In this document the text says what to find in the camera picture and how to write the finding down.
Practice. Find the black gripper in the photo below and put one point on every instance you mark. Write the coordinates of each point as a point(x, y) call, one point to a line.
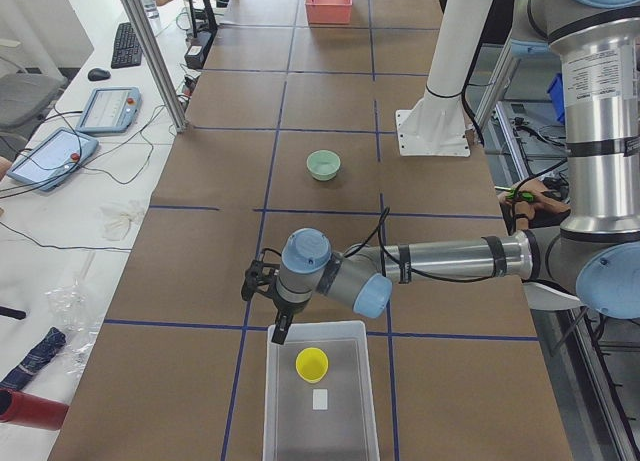
point(288, 312)

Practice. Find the yellow plastic cup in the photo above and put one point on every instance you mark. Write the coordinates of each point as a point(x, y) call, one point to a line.
point(312, 364)

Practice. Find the mint green bowl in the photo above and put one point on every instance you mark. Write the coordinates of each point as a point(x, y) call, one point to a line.
point(323, 165)

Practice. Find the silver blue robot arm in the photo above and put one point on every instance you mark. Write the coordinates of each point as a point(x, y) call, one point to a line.
point(593, 253)

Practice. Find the person hand holding device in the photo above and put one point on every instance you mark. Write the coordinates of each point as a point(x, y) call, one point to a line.
point(524, 212)

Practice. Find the clear plastic storage bin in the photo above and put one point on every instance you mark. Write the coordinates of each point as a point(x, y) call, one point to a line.
point(332, 419)

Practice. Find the crumpled white cloth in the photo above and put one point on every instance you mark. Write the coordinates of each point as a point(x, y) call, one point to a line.
point(119, 217)

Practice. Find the crumpled clear plastic wrap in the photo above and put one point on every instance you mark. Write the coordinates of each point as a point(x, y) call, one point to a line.
point(78, 321)

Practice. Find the folded dark blue umbrella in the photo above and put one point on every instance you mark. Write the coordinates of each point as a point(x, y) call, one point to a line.
point(35, 360)

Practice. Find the upper blue teach pendant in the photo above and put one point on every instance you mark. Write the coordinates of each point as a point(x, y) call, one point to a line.
point(109, 111)

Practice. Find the blue teach pendant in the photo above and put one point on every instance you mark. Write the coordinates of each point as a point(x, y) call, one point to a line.
point(109, 111)
point(51, 162)

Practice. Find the green handheld device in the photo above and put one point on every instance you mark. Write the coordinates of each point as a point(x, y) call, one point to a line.
point(520, 196)

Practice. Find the red cylinder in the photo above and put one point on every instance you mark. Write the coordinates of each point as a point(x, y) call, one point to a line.
point(27, 410)

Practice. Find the lower blue teach pendant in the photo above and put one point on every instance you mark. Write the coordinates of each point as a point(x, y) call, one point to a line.
point(51, 162)

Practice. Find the black computer mouse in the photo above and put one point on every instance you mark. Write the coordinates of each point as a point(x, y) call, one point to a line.
point(98, 74)

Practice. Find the black keyboard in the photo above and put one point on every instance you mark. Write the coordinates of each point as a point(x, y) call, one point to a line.
point(127, 51)

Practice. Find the pink plastic bin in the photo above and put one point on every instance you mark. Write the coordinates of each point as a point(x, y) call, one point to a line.
point(335, 12)

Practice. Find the grey office chair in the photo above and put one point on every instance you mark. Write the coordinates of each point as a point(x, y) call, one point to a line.
point(24, 96)

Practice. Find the blue storage bin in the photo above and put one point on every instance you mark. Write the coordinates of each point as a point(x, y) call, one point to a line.
point(555, 93)

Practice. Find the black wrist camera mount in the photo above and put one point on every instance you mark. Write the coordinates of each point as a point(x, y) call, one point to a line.
point(260, 277)

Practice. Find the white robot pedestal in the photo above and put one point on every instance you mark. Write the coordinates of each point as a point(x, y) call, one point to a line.
point(435, 126)

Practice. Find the aluminium frame post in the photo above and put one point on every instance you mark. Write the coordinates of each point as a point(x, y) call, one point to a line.
point(142, 28)

